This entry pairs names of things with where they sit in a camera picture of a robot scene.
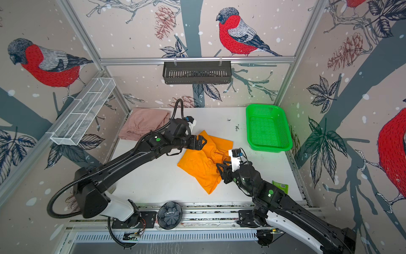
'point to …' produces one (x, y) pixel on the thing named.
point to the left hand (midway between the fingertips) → (200, 141)
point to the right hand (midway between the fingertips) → (217, 165)
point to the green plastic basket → (268, 128)
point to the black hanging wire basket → (193, 72)
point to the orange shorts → (202, 164)
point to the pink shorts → (141, 120)
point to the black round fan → (169, 215)
